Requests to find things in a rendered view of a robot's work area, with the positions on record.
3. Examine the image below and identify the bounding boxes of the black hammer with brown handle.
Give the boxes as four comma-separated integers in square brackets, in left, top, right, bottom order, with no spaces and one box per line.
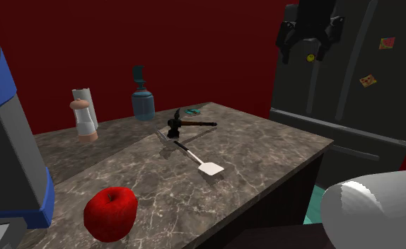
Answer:
[167,108,219,139]

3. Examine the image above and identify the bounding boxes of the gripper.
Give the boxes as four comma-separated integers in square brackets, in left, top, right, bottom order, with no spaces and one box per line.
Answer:
[275,0,346,65]

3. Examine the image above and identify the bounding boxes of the blue soap dispenser bottle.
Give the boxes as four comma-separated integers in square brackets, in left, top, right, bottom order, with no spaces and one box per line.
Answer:
[131,64,156,122]

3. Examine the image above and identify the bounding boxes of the dark grey fridge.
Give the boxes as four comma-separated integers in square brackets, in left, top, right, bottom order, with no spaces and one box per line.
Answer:
[269,0,406,189]

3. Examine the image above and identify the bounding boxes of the blue and grey appliance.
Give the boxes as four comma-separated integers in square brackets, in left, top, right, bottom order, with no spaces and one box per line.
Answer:
[0,38,56,249]

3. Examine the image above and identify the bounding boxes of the white spatula with black handle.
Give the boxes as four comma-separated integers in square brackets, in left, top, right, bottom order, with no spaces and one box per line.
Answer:
[173,140,225,177]

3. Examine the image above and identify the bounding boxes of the red apple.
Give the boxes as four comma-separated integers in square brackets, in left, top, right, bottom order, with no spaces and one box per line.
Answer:
[83,186,139,243]

